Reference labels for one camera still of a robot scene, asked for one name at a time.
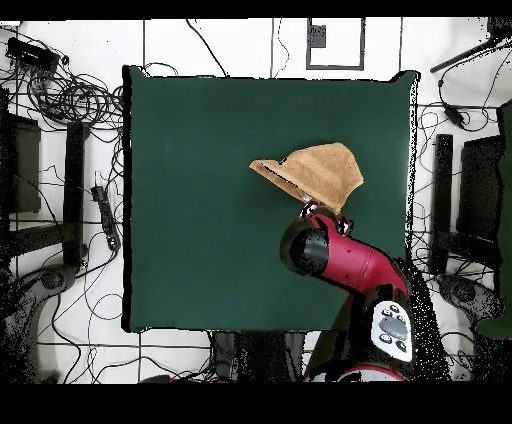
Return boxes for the tan terry towel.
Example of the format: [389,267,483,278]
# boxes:
[248,142,365,215]

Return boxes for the black flat panel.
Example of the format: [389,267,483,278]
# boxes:
[0,113,42,215]
[456,135,504,243]

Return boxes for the dark green tablecloth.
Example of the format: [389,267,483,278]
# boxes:
[121,64,421,335]

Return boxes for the black power adapter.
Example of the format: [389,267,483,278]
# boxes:
[442,102,466,130]

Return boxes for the grey chair base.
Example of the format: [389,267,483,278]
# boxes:
[11,263,79,305]
[435,273,505,321]

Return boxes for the black power strip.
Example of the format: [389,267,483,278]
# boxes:
[90,184,122,252]

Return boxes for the black tripod pole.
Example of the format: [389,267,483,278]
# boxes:
[429,17,512,74]

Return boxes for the black device box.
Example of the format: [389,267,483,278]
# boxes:
[5,36,61,74]

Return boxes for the black frame bar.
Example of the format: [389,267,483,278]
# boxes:
[429,133,454,275]
[62,121,87,268]

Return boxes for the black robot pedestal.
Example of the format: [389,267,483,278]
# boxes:
[209,330,306,383]

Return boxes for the grey rectangular frame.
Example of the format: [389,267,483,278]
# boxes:
[306,17,366,72]

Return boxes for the tangled black cable bundle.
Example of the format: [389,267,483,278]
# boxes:
[23,71,125,129]

